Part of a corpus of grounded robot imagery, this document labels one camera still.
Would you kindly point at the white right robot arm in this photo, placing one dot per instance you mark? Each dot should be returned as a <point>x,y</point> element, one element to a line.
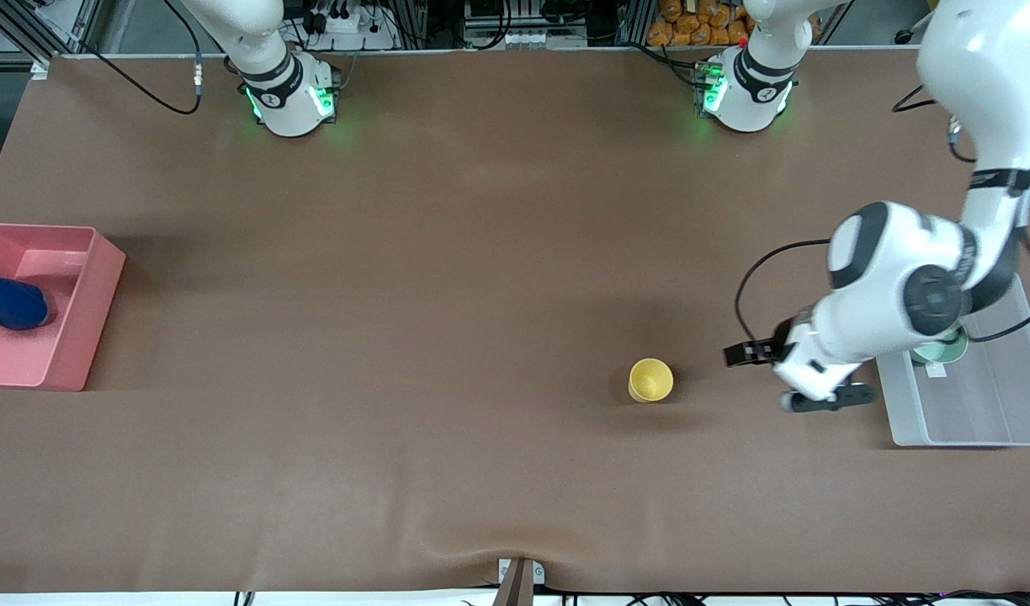
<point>288,93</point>

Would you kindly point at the metal clamp bracket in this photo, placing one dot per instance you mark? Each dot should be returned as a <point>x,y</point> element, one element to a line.
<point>519,585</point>

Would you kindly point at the brown table mat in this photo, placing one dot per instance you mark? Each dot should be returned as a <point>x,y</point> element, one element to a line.
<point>481,252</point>

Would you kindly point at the clear plastic bin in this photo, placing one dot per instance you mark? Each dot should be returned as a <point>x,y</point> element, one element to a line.
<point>986,404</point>

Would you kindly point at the black caster wheel stand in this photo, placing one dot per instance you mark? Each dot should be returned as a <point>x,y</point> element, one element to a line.
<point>904,36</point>

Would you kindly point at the white power strip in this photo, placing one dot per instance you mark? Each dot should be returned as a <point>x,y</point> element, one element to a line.
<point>347,23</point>

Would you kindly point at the light green bowl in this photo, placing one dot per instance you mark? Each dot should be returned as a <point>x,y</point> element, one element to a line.
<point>944,352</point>

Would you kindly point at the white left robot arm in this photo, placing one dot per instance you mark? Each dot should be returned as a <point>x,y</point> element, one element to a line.
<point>986,67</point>

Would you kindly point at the pink plastic bin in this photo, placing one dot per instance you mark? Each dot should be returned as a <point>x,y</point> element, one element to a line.
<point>69,337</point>

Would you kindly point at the blue cloth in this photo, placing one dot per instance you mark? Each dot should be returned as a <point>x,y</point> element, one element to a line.
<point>10,303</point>

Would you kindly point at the aluminium frame post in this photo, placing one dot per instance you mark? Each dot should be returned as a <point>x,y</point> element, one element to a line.
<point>82,25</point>

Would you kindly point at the yellow cup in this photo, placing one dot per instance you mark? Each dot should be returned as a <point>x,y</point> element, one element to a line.
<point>650,380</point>

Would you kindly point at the orange snack bags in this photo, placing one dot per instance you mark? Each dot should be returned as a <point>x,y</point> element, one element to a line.
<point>692,29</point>

